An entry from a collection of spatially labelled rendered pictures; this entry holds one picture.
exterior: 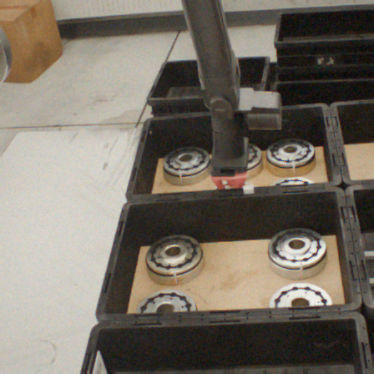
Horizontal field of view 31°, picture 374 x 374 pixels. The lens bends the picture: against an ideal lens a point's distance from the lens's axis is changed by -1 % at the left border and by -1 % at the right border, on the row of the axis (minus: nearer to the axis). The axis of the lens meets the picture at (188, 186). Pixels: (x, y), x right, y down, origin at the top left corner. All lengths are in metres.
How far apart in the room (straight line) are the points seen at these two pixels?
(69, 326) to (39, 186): 0.53
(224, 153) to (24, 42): 2.88
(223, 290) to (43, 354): 0.38
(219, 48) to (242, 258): 0.39
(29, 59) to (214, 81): 3.01
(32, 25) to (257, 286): 3.11
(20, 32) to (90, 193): 2.38
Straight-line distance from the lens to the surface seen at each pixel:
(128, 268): 1.21
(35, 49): 4.10
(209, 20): 1.02
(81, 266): 1.49
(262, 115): 1.19
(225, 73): 1.10
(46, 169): 1.85
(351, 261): 1.07
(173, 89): 2.56
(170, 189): 1.43
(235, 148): 1.24
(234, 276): 1.20
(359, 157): 1.47
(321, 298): 1.11
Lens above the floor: 1.65
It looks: 35 degrees down
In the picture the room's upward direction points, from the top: 10 degrees counter-clockwise
